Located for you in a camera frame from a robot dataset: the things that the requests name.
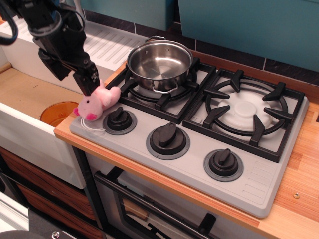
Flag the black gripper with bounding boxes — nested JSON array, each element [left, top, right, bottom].
[[32, 23, 100, 96]]

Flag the pink stuffed pig toy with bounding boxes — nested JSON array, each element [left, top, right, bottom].
[[73, 80, 121, 121]]

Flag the stainless steel pan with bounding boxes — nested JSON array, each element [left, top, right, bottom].
[[127, 36, 193, 94]]

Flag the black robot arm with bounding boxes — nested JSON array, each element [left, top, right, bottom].
[[14, 0, 100, 96]]

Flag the black left stove knob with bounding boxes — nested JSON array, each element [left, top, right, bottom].
[[103, 107, 137, 135]]

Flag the black stove knob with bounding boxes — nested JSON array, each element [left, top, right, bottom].
[[146, 122, 190, 160], [103, 107, 137, 135], [203, 148, 244, 182]]

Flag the black middle stove knob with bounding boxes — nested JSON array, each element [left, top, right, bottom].
[[146, 122, 190, 160]]

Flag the grey toy stove top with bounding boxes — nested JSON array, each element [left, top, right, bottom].
[[69, 46, 310, 219]]

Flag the black right stove knob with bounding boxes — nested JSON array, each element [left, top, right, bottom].
[[203, 148, 244, 182]]

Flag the white toy sink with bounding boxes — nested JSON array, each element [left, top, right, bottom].
[[0, 17, 145, 189]]

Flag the grey toy faucet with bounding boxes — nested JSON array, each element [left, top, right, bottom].
[[73, 0, 86, 28]]

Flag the white left burner cap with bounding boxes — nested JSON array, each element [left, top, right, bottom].
[[134, 86, 185, 99]]

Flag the white burner cap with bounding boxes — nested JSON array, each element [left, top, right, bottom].
[[134, 86, 185, 99], [218, 90, 273, 131]]

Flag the black left burner grate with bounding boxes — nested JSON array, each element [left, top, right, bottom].
[[106, 56, 217, 124]]

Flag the black burner grate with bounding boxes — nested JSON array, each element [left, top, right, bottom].
[[182, 69, 309, 163], [106, 56, 217, 124]]

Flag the wooden drawer front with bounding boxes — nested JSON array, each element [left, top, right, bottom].
[[0, 148, 106, 239]]

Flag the white right burner cap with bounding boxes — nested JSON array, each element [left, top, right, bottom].
[[218, 90, 273, 131]]

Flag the black right burner grate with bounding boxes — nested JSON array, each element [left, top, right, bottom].
[[182, 69, 309, 163]]

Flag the black braided cable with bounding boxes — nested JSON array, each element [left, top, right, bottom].
[[0, 0, 19, 46]]

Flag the oven door with handle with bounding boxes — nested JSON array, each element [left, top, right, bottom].
[[94, 167, 253, 239]]

